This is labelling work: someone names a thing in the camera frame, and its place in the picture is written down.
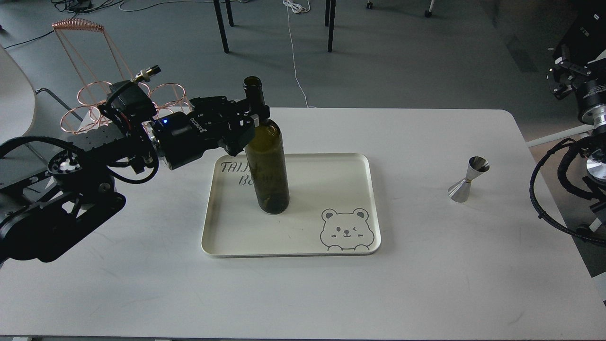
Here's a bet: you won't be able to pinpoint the black table legs right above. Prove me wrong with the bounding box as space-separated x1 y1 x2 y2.
324 0 336 53

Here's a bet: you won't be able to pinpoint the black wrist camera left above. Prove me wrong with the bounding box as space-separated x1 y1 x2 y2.
97 65 161 134

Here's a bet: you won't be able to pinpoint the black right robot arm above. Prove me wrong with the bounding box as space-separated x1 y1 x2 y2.
529 43 606 247

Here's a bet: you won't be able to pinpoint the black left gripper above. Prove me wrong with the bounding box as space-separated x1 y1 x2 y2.
151 96 271 170

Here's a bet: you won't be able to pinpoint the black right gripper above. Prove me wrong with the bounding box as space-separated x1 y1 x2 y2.
547 43 606 125

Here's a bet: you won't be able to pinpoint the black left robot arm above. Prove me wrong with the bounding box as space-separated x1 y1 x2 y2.
1 96 270 262

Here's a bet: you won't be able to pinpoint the steel double jigger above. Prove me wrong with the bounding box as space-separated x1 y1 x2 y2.
448 156 490 203

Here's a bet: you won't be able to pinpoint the black floor cables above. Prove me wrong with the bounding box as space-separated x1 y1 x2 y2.
0 0 124 50

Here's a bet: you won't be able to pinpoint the white floor cable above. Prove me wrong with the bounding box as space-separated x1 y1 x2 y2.
283 0 316 108

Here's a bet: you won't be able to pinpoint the cream bear serving tray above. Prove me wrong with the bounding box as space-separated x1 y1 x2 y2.
201 153 382 258

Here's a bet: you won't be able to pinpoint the dark green wine bottle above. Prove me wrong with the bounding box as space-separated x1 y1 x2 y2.
244 76 290 214

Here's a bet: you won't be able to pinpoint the copper wire bottle rack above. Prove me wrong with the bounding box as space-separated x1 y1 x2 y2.
52 19 197 135

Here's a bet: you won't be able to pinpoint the black table legs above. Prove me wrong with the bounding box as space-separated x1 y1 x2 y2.
324 0 336 53
213 0 234 54

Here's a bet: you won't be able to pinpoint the black table legs left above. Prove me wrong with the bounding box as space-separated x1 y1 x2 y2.
213 0 234 54

